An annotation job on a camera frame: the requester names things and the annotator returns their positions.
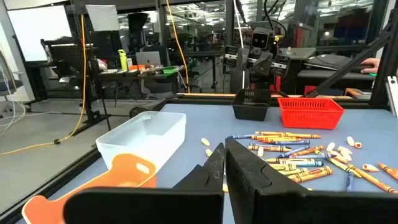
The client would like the yellow hanging power cable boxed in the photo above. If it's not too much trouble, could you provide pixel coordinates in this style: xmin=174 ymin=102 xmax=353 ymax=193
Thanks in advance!
xmin=165 ymin=0 xmax=190 ymax=93
xmin=0 ymin=14 xmax=88 ymax=156

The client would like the orange plastic bin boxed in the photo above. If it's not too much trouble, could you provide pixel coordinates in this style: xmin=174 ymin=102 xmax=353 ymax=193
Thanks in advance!
xmin=21 ymin=153 xmax=158 ymax=224

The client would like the yellow crayon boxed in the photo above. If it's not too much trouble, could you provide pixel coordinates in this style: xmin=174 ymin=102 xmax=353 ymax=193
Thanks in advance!
xmin=278 ymin=167 xmax=308 ymax=175
xmin=314 ymin=149 xmax=363 ymax=179
xmin=269 ymin=164 xmax=298 ymax=171

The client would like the black light stand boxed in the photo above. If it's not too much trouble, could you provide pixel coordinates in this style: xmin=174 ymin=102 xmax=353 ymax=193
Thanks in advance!
xmin=70 ymin=0 xmax=111 ymax=131

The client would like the red mesh basket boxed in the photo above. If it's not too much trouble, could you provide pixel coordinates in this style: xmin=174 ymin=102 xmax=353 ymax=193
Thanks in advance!
xmin=277 ymin=97 xmax=345 ymax=130

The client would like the white whiteboard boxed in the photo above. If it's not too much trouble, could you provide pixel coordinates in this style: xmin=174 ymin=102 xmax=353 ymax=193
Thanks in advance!
xmin=6 ymin=4 xmax=73 ymax=62

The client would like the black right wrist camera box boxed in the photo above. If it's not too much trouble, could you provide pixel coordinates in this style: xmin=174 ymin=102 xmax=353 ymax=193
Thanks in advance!
xmin=250 ymin=27 xmax=272 ymax=50

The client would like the light blue crayon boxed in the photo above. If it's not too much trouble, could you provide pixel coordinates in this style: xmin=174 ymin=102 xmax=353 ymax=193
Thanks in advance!
xmin=279 ymin=160 xmax=324 ymax=167

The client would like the person's hand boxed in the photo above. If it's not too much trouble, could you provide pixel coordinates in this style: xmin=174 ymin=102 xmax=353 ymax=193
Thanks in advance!
xmin=360 ymin=58 xmax=381 ymax=75

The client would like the black keyboard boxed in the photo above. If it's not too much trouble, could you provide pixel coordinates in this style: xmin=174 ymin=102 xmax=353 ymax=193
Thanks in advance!
xmin=306 ymin=54 xmax=374 ymax=74

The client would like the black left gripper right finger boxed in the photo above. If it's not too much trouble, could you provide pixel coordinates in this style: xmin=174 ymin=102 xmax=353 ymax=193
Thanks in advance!
xmin=224 ymin=136 xmax=398 ymax=224

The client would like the green drink bottle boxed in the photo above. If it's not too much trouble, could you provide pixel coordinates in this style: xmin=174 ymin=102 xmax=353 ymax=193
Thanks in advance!
xmin=118 ymin=49 xmax=129 ymax=72

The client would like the black mesh basket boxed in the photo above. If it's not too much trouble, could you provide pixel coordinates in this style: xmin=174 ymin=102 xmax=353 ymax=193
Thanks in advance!
xmin=232 ymin=88 xmax=272 ymax=121

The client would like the black rig diagonal brace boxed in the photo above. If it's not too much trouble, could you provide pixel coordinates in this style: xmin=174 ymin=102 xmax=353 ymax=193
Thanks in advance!
xmin=306 ymin=29 xmax=393 ymax=98

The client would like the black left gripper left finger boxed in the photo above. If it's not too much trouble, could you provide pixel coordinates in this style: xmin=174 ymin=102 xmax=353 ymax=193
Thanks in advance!
xmin=63 ymin=142 xmax=225 ymax=224

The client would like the white hanging cable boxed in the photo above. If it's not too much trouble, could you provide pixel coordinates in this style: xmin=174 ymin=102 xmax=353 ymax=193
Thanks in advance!
xmin=233 ymin=0 xmax=246 ymax=90

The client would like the black rig upright post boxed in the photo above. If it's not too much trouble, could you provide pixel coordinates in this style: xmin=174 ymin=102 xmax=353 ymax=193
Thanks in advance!
xmin=369 ymin=0 xmax=398 ymax=108

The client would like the dark cluttered desk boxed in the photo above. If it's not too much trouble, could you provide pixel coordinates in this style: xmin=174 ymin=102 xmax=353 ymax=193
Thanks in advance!
xmin=93 ymin=67 xmax=187 ymax=94

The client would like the silver laptop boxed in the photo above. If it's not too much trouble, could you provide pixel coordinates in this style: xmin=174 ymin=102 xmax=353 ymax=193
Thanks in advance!
xmin=136 ymin=51 xmax=162 ymax=68

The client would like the white light panel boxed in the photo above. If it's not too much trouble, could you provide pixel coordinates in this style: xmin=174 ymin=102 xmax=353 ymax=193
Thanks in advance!
xmin=85 ymin=4 xmax=121 ymax=32

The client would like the clear plastic bin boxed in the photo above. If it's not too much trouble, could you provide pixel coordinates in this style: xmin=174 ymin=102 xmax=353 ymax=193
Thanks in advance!
xmin=95 ymin=111 xmax=187 ymax=171

